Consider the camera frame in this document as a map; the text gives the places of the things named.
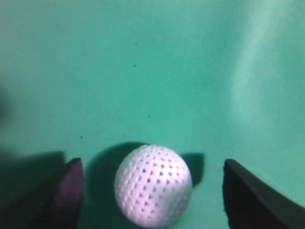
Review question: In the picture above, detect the white dimpled golf ball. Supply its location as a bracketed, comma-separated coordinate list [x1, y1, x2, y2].
[113, 144, 193, 229]

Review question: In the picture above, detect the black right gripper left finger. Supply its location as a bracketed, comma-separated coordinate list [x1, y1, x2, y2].
[0, 158, 84, 229]

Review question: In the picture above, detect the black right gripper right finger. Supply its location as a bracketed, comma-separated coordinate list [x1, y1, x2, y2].
[222, 159, 305, 229]

